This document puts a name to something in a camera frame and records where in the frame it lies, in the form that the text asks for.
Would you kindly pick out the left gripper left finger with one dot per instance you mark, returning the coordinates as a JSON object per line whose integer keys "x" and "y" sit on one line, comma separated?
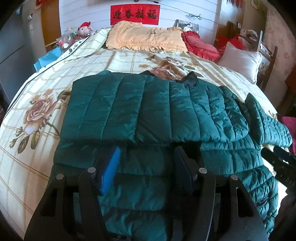
{"x": 93, "y": 182}

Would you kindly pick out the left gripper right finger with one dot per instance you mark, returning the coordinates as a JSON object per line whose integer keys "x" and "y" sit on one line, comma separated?
{"x": 199, "y": 206}

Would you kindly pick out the dark green puffer jacket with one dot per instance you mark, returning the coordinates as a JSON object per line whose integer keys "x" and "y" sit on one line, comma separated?
{"x": 145, "y": 116}

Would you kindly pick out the floral cream bed quilt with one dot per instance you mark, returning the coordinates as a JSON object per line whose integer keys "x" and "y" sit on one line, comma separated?
{"x": 30, "y": 129}

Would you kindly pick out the white satin pillow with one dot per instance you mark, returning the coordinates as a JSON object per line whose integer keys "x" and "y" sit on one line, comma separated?
{"x": 243, "y": 62}

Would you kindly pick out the blue bag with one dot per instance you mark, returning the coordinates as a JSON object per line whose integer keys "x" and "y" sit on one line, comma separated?
{"x": 50, "y": 57}

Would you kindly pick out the red heart-shaped cushion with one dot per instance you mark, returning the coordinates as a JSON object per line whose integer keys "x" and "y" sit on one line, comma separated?
{"x": 198, "y": 47}

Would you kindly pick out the orange fringed pillow cover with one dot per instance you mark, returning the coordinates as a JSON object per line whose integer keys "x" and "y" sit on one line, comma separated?
{"x": 135, "y": 36}

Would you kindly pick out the plush doll with red hat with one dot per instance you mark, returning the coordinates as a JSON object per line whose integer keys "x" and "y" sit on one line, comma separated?
{"x": 84, "y": 30}

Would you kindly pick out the grey refrigerator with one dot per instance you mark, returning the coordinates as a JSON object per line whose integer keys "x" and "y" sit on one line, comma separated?
{"x": 22, "y": 43}

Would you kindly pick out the red banner with characters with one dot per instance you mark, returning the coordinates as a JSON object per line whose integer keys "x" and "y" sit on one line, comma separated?
{"x": 137, "y": 13}

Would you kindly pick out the framed photo on wall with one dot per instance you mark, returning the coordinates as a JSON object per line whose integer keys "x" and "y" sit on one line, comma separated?
{"x": 187, "y": 26}

